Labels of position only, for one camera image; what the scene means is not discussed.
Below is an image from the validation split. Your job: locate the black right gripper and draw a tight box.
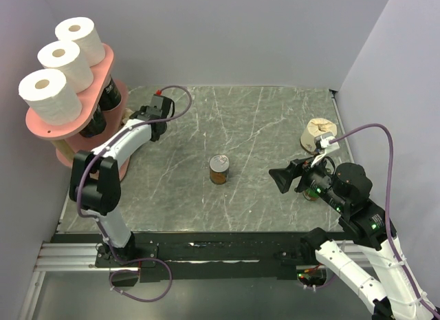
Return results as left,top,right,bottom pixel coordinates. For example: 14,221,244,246
267,150,347,212

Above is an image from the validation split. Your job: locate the beige roll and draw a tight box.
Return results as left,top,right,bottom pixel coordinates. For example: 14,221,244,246
120,108,133,126
300,118,338,154

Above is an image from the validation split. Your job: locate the black roll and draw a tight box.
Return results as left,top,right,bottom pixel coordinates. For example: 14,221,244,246
79,105,107,138
98,75,122,111

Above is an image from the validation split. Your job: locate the white toilet roll front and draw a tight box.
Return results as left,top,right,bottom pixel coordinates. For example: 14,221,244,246
37,40,94,93

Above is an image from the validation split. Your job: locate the white toilet roll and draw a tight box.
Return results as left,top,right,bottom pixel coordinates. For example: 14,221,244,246
55,17,106,67
18,69,82,126
37,40,94,93

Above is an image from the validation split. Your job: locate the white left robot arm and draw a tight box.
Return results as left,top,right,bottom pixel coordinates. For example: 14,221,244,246
69,94,175,266

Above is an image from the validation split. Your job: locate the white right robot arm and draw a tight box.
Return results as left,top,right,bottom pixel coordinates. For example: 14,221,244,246
269,158,439,319

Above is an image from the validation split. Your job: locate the green glass bottle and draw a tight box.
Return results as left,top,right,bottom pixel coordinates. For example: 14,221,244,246
302,189,320,202

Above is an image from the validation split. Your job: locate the tin can orange label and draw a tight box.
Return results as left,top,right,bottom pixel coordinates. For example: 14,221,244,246
209,154,230,184

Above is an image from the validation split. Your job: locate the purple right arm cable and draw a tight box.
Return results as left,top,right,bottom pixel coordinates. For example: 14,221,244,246
331,123,440,314

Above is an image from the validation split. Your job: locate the aluminium frame rail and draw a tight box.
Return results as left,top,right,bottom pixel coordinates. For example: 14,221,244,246
16,240,104,320

